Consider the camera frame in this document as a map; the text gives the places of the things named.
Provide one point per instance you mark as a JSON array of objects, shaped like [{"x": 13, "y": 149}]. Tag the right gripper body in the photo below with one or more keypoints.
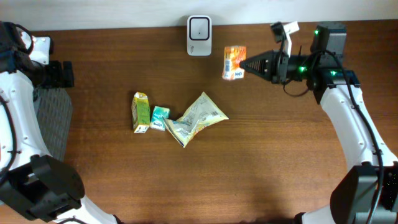
[{"x": 291, "y": 68}]

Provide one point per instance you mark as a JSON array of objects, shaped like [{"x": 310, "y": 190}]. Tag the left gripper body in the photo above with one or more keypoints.
[{"x": 54, "y": 75}]

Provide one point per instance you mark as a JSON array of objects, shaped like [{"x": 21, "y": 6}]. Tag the orange tissue pack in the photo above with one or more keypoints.
[{"x": 233, "y": 56}]

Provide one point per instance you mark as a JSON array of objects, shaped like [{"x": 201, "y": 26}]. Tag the yellow snack bag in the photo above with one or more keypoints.
[{"x": 199, "y": 115}]

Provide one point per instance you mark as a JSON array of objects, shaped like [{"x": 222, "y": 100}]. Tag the green tea carton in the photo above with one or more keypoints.
[{"x": 140, "y": 113}]

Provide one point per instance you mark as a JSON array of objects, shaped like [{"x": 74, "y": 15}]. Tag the green tissue pack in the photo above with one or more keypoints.
[{"x": 159, "y": 115}]

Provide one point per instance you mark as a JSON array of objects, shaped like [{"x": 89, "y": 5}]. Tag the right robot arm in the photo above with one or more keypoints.
[{"x": 368, "y": 192}]

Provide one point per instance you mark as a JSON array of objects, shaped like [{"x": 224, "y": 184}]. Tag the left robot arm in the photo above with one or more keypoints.
[{"x": 33, "y": 183}]

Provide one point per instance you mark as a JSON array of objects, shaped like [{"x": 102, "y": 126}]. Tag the white barcode scanner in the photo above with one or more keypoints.
[{"x": 199, "y": 35}]

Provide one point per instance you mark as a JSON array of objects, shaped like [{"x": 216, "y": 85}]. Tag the grey plastic basket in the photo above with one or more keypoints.
[{"x": 53, "y": 109}]

